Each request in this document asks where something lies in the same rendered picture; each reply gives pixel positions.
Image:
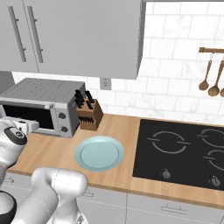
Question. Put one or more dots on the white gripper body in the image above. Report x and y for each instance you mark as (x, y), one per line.
(33, 126)

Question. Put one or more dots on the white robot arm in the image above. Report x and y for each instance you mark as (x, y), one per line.
(49, 189)

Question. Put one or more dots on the toaster oven glass door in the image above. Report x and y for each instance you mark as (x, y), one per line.
(29, 103)

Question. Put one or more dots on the dark toaster oven knob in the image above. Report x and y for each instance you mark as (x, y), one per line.
(64, 129)
(61, 115)

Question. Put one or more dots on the silver toaster oven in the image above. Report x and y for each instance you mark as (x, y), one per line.
(43, 90)

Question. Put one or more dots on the wide grey cupboard door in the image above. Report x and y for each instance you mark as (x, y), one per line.
(87, 35)

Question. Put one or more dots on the wooden knife block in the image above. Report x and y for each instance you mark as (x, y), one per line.
(92, 113)

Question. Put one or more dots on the grey drawer front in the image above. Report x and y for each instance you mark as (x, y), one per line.
(108, 207)
(175, 211)
(8, 186)

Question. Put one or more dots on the light blue plate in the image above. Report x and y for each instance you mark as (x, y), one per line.
(99, 153)

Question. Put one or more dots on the grey hob knob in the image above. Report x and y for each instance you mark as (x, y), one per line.
(166, 173)
(215, 180)

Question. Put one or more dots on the black hob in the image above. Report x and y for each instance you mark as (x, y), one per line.
(180, 151)

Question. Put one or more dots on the small wooden spoon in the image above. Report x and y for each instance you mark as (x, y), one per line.
(204, 84)

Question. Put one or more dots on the large wooden spoon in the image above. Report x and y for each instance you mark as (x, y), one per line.
(214, 89)

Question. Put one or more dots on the wooden hanging utensil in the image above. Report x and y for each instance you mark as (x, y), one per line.
(222, 92)

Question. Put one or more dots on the grey wall socket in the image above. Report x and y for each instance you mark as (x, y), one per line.
(105, 83)

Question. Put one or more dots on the wooden wall rail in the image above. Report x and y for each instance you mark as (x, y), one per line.
(211, 50)

